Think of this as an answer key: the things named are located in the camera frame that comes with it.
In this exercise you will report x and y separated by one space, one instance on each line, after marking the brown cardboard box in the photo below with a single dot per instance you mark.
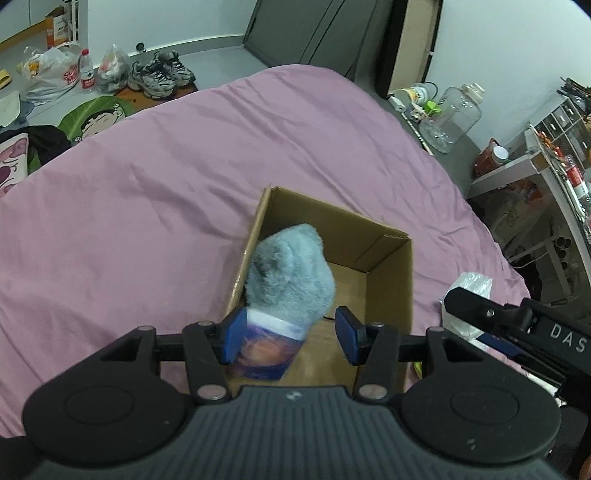
372 265

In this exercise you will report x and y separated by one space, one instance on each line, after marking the white plastic shopping bag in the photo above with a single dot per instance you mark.
49 74

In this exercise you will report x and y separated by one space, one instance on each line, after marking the blue pink printed pouch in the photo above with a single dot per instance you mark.
269 346

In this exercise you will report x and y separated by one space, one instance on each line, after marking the fluffy light blue plush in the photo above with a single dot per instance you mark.
289 278

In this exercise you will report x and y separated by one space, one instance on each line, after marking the pink bed sheet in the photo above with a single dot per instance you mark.
145 223

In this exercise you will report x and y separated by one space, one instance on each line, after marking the red label water bottle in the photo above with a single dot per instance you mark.
86 70

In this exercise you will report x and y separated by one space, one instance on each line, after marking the clear plastic water jug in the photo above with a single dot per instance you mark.
456 113

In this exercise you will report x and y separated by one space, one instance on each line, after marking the white plastic bag large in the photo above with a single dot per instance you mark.
461 303

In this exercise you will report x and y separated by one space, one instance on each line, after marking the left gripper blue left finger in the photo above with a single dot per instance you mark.
208 349

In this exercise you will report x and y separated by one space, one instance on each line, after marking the yellow slipper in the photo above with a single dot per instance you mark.
5 78

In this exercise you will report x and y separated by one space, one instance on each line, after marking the green cartoon cushion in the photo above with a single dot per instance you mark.
93 117

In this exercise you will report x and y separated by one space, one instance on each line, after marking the cluttered desk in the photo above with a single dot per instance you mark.
554 146

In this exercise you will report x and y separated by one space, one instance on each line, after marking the grey sneakers pair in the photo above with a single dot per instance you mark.
160 78

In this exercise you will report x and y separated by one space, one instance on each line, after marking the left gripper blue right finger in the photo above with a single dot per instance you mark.
374 350

